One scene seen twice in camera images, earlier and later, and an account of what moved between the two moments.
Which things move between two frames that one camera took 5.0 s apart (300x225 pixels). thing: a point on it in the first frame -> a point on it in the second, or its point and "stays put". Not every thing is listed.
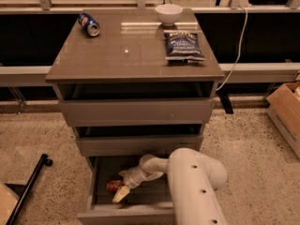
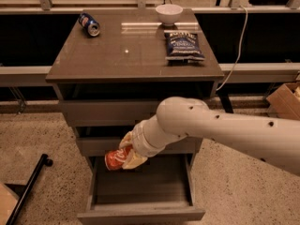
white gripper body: (131, 179) -> (140, 141)
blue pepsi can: (89, 24) stays put
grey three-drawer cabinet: (134, 82) stays put
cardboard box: (284, 113) stays put
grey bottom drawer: (149, 203) stays put
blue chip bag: (182, 46) stays put
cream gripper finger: (123, 172) -> (127, 140)
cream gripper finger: (121, 193) -> (133, 159)
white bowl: (169, 13) stays put
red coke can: (113, 185) -> (114, 159)
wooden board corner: (8, 200) stays put
